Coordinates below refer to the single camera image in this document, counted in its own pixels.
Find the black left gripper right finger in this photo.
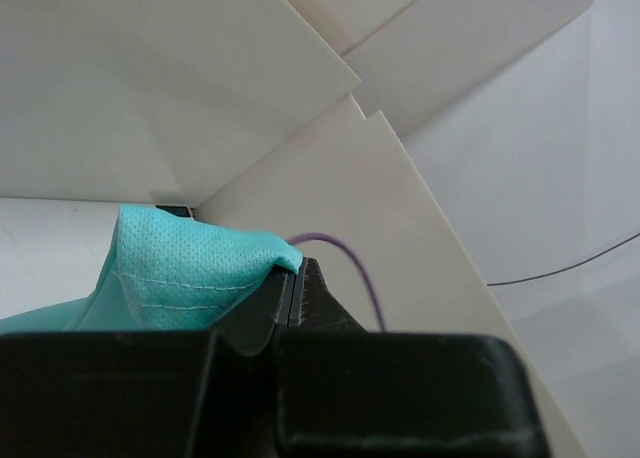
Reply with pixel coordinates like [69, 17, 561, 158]
[289, 258, 365, 332]

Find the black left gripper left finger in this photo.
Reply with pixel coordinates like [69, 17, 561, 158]
[210, 270, 295, 356]

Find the teal t shirt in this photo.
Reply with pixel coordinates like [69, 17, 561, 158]
[1, 205, 303, 333]

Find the thin grey wire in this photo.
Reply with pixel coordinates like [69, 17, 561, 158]
[487, 230, 640, 287]

